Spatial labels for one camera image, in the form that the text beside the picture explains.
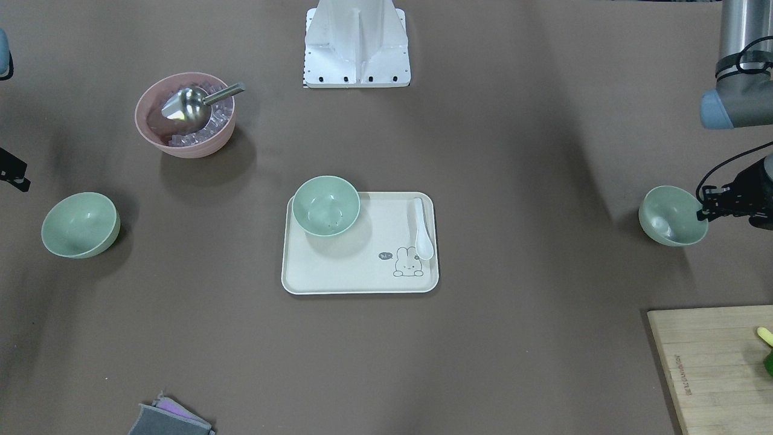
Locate grey folded cloth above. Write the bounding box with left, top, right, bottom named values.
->
left=128, top=393, right=216, bottom=434

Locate green bowl on tray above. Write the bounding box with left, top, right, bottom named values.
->
left=290, top=175, right=361, bottom=237

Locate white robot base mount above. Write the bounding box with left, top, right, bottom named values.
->
left=302, top=1, right=411, bottom=89

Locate wooden cutting board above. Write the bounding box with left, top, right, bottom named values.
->
left=647, top=305, right=772, bottom=434

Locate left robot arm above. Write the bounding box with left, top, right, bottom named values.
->
left=695, top=1, right=772, bottom=230

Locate yellow green object on board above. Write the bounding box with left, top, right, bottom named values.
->
left=757, top=326, right=773, bottom=378

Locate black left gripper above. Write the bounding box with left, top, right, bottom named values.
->
left=696, top=154, right=772, bottom=231

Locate metal ice scoop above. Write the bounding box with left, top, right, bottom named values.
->
left=161, top=82, right=246, bottom=135

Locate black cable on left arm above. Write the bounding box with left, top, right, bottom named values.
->
left=696, top=142, right=773, bottom=203

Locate pink bowl with ice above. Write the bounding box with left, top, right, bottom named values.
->
left=133, top=72, right=236, bottom=159

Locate cream rabbit serving tray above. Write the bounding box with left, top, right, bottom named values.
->
left=281, top=191, right=441, bottom=295

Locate white ceramic spoon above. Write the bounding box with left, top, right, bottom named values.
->
left=413, top=198, right=435, bottom=260

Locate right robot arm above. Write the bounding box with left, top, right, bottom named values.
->
left=1, top=28, right=31, bottom=192

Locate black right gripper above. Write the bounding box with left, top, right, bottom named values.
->
left=0, top=148, right=31, bottom=192

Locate green bowl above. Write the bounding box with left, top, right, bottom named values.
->
left=290, top=175, right=361, bottom=237
left=638, top=185, right=709, bottom=247
left=40, top=191, right=121, bottom=259

